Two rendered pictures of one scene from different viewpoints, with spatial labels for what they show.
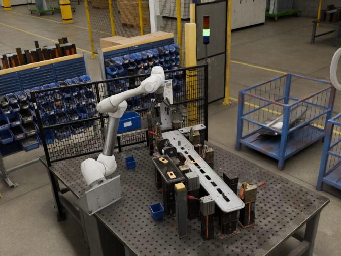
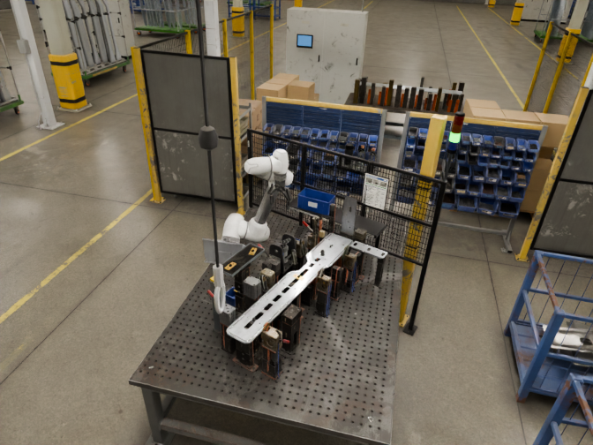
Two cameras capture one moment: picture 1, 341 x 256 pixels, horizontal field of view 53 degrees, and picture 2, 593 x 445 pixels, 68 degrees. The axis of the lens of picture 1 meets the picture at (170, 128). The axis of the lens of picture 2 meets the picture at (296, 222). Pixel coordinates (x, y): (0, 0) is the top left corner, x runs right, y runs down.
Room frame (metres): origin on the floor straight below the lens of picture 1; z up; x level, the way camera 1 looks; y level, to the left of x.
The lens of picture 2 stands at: (1.01, -2.14, 2.99)
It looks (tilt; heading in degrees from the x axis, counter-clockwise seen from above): 31 degrees down; 52
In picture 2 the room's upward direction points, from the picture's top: 2 degrees clockwise
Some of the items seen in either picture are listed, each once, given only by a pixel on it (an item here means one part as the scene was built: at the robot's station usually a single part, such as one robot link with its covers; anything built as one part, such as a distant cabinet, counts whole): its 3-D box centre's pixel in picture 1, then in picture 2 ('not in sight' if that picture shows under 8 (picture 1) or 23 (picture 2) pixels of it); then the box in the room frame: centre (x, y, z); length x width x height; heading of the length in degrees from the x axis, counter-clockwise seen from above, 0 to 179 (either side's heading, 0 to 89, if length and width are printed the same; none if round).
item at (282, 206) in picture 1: (165, 177); (302, 280); (2.85, 0.07, 0.68); 2.56 x 1.61 x 0.04; 39
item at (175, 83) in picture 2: not in sight; (192, 137); (3.19, 2.75, 1.00); 1.34 x 0.14 x 2.00; 129
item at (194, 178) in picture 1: (192, 195); (252, 304); (2.23, -0.15, 0.90); 0.13 x 0.10 x 0.41; 110
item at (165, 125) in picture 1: (165, 114); (349, 215); (3.28, 0.04, 1.17); 0.12 x 0.01 x 0.34; 110
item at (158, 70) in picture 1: (157, 76); (278, 161); (2.60, 0.08, 1.80); 0.13 x 0.11 x 0.16; 163
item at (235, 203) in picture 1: (195, 162); (297, 279); (2.58, -0.21, 1.00); 1.38 x 0.22 x 0.02; 20
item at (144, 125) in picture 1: (142, 125); (334, 215); (3.37, 0.30, 1.01); 0.90 x 0.22 x 0.03; 110
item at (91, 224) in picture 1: (106, 230); not in sight; (2.51, 0.66, 0.33); 0.31 x 0.31 x 0.66; 39
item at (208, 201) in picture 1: (207, 218); (228, 328); (1.98, -0.24, 0.88); 0.11 x 0.10 x 0.36; 110
